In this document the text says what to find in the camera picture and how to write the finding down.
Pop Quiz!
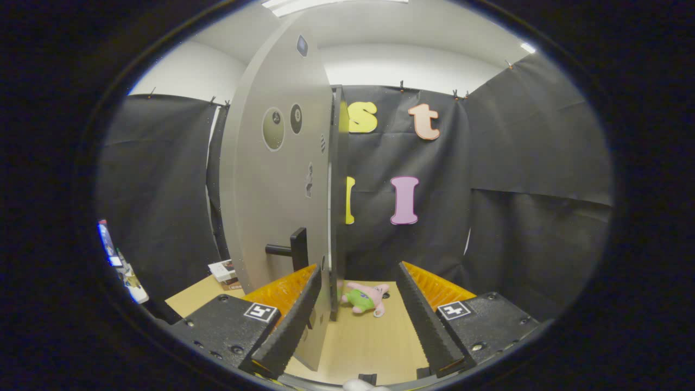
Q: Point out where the large ceiling light panel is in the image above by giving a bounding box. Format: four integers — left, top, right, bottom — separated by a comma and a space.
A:
261, 0, 410, 18

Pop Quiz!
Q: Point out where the black backdrop cloth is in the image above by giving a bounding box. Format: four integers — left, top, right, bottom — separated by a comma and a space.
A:
97, 53, 615, 321

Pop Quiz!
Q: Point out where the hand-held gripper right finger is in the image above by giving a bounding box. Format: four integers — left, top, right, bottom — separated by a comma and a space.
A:
395, 261, 544, 379

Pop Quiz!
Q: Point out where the black door handle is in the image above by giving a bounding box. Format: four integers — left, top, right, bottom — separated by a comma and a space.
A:
265, 227, 309, 272

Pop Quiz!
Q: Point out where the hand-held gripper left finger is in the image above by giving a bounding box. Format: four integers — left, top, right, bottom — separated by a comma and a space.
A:
163, 264, 322, 381

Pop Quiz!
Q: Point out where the white and blue clutter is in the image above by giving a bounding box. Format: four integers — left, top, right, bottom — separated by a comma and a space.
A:
97, 218, 150, 305

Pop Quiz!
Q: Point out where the beige shoe cabinet door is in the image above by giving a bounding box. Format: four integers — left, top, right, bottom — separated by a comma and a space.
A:
220, 15, 333, 373

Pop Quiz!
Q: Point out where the grey shoe cabinet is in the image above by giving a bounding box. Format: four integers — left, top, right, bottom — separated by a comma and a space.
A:
327, 84, 351, 322

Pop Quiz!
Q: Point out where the pink and green plush toy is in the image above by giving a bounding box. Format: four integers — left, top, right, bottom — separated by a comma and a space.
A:
340, 281, 390, 318

